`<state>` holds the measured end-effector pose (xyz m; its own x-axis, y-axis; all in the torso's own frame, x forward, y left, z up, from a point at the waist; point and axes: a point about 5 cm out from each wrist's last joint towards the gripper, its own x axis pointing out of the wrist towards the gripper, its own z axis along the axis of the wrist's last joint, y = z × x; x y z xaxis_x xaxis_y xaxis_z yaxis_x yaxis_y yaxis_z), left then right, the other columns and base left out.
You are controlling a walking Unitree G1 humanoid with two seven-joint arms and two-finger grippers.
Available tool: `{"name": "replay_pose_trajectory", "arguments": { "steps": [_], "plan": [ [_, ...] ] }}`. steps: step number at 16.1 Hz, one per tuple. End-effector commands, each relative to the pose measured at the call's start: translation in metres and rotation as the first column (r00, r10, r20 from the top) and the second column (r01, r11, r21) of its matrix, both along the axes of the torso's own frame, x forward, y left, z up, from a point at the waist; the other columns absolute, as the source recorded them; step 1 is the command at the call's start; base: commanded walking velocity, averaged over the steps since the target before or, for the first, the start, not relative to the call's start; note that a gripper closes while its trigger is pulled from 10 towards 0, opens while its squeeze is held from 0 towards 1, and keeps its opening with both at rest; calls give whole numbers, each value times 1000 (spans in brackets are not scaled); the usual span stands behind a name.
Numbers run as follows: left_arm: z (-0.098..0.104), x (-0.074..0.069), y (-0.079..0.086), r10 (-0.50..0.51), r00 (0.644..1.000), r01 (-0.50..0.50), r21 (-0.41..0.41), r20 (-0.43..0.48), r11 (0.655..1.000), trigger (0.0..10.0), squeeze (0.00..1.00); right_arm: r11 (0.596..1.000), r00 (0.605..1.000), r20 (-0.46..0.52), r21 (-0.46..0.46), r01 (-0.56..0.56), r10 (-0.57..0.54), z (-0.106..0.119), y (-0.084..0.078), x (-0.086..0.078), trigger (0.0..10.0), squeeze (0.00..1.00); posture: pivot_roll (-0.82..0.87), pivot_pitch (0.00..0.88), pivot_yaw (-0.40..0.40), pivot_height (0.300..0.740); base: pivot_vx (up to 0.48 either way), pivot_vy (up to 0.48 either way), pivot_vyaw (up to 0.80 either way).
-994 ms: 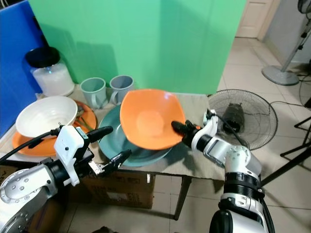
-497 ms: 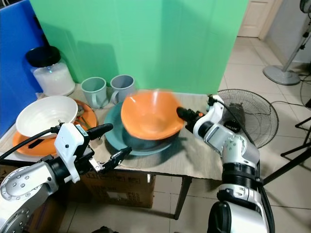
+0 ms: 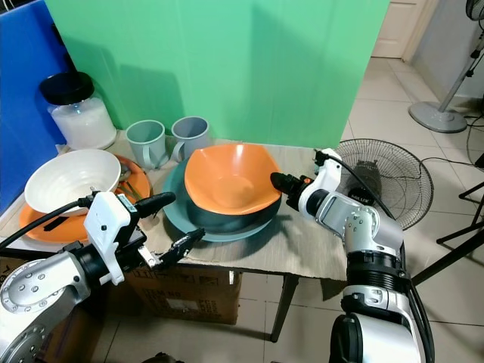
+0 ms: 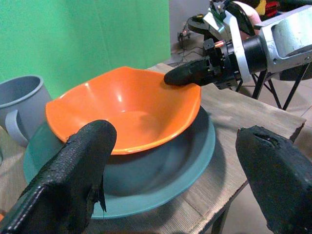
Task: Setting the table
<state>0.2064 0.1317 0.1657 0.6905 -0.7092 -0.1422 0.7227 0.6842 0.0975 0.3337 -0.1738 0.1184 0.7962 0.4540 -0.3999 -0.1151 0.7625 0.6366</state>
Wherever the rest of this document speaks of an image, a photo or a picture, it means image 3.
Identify white bowl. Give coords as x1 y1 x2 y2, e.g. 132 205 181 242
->
23 149 123 217

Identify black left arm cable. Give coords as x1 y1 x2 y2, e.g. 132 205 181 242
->
0 197 98 252

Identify brown cardboard box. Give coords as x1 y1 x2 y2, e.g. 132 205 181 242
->
124 265 244 327

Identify metal spoon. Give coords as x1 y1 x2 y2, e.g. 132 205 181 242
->
117 163 147 202

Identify blue board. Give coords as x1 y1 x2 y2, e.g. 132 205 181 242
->
0 0 63 214

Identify teal mug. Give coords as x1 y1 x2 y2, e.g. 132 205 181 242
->
126 119 169 170

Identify clear jar of white grains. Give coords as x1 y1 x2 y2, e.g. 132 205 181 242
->
47 97 118 152

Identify grey pedestal fan stand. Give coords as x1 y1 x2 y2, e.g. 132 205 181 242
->
408 0 484 135

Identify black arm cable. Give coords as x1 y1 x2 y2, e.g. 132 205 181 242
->
0 197 98 252
315 150 399 221

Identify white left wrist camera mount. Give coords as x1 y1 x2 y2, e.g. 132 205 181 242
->
83 191 141 287

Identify white door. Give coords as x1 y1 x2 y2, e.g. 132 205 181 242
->
372 0 440 61

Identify teal plate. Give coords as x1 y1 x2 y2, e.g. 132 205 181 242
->
163 159 279 244

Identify dark table leg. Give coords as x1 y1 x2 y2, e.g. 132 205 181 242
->
264 273 300 343

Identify green screen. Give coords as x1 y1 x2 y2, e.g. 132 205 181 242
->
44 0 392 149

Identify black floor fan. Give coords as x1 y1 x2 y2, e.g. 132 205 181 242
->
336 138 435 231

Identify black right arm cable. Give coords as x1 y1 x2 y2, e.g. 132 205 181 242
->
315 150 399 221

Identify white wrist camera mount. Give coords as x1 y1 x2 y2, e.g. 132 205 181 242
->
298 148 344 217
83 191 141 287

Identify dark teal bowl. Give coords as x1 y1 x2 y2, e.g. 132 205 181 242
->
185 193 281 234

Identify black jar lid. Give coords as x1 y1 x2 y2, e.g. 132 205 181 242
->
39 70 96 106

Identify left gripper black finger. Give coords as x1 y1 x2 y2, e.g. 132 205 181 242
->
159 228 207 268
136 191 177 215

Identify orange bowl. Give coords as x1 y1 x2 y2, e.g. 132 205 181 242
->
184 143 283 216

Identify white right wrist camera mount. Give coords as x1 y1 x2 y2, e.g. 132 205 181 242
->
298 148 344 217

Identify grey blue mug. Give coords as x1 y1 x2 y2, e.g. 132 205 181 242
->
168 116 212 164

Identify beige woven table mat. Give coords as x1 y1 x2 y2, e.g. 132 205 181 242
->
0 130 350 282

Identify black tripod stand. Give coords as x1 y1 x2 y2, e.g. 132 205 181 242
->
411 193 484 286

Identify orange plate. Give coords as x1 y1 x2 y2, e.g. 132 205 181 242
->
18 157 152 244

